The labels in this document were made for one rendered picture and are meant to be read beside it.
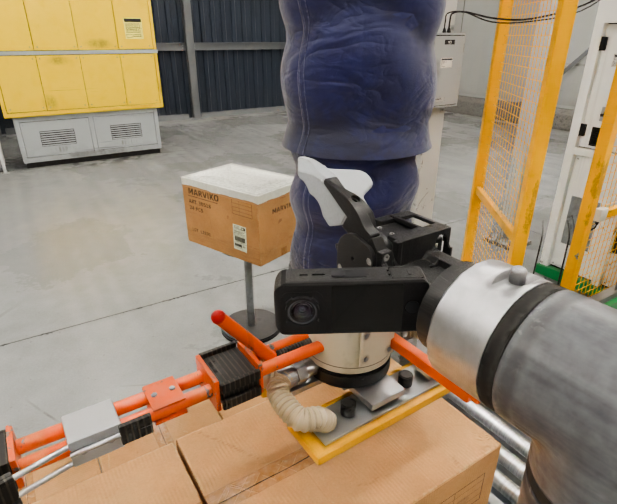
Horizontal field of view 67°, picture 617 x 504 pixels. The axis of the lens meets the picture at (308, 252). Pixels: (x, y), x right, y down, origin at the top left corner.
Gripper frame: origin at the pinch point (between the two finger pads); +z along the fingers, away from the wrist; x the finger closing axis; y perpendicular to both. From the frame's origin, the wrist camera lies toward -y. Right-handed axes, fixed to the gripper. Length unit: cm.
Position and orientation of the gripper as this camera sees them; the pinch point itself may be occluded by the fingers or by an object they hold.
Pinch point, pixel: (293, 232)
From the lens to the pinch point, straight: 47.8
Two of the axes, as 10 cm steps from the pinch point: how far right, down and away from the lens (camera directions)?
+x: 0.0, -9.1, -4.2
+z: -5.5, -3.5, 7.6
